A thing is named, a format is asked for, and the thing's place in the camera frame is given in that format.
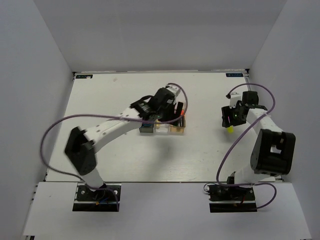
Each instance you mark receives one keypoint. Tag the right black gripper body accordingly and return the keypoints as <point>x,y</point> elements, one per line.
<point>234,117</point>

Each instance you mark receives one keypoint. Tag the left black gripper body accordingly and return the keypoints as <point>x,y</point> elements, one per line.
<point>166,114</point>

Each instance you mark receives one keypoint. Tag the yellow capped black highlighter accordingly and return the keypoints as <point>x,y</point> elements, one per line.
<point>230,129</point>

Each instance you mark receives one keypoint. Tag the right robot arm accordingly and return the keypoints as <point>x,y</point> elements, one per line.
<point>273,151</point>

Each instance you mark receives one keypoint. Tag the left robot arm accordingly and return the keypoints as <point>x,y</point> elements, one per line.
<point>83,144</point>

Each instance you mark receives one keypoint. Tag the clear plastic container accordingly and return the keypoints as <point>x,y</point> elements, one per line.
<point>160,128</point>

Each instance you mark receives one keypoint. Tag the amber plastic container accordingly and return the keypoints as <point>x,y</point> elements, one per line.
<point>179,126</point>

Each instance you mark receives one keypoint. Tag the dark grey plastic container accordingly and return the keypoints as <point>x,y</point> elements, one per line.
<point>146,128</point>

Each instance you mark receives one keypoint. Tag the right table label sticker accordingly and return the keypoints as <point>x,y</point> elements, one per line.
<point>234,75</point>

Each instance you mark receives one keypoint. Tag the table label sticker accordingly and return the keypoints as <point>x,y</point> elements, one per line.
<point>234,75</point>
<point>84,76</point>

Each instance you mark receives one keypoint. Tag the left table label sticker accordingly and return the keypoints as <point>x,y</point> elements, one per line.
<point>84,76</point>

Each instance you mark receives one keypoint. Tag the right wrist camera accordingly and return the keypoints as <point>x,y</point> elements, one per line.
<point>233,97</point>

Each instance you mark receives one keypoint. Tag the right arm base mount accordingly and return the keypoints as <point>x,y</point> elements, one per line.
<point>224,199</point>

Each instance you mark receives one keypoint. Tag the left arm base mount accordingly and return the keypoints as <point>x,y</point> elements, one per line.
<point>86,200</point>

